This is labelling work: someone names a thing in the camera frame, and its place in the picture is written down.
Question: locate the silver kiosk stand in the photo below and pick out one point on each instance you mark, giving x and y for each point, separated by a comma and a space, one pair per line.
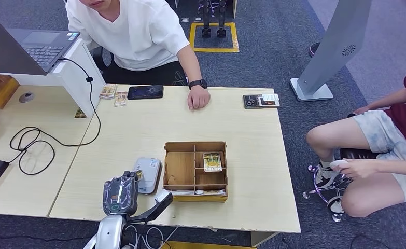
333, 41

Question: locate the black wristwatch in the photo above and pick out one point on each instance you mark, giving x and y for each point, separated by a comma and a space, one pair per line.
198, 84

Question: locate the white handheld phone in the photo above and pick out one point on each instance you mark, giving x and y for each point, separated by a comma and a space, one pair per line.
336, 164

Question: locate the orange picture card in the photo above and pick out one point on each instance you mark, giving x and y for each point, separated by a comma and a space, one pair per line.
267, 103

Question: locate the person's right forearm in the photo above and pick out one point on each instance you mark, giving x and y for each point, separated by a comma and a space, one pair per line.
390, 99

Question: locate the white plastic card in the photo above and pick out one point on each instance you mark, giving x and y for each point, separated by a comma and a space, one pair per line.
202, 192

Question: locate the white laptop stand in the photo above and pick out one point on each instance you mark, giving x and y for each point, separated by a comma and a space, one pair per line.
75, 75

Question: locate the person's left forearm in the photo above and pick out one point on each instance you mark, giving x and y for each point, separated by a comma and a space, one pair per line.
190, 63
402, 167

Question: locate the person's left hand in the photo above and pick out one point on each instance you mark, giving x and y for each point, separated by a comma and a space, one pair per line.
360, 168
198, 101

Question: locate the dark round object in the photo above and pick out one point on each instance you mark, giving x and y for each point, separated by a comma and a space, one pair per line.
314, 50

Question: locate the wooden compartment organizer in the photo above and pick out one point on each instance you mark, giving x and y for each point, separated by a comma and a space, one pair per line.
180, 168

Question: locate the dark phone with camera rings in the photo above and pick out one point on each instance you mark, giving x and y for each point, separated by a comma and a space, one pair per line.
249, 102

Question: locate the grey computer mouse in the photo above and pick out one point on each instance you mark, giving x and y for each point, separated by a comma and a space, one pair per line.
26, 97

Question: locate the dark grey laptop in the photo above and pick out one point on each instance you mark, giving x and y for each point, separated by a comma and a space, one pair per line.
44, 48

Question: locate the person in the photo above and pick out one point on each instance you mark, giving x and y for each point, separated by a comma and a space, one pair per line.
137, 34
371, 196

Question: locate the black smartphone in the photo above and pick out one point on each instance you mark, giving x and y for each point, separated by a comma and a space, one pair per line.
145, 92

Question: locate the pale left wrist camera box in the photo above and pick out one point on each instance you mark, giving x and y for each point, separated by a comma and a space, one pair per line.
164, 198

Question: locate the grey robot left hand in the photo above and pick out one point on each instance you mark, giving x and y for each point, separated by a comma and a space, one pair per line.
120, 196

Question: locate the person's right hand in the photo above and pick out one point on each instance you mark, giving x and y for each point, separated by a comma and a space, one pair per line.
362, 110

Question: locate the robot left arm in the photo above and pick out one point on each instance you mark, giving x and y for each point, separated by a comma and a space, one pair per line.
110, 233

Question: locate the standing humanoid robot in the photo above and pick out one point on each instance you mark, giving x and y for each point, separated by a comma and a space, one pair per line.
206, 20

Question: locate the wooden storage box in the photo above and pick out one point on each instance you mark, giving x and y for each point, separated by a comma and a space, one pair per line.
8, 90

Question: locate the stack of hotel cards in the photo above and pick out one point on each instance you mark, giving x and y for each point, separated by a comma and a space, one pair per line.
108, 91

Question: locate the black stool with chrome base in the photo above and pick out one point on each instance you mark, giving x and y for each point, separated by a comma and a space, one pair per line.
357, 153

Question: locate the yellow floor tape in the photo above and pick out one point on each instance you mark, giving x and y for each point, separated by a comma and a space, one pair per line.
206, 245
213, 50

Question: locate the small white card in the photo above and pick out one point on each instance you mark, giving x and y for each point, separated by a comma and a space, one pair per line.
270, 97

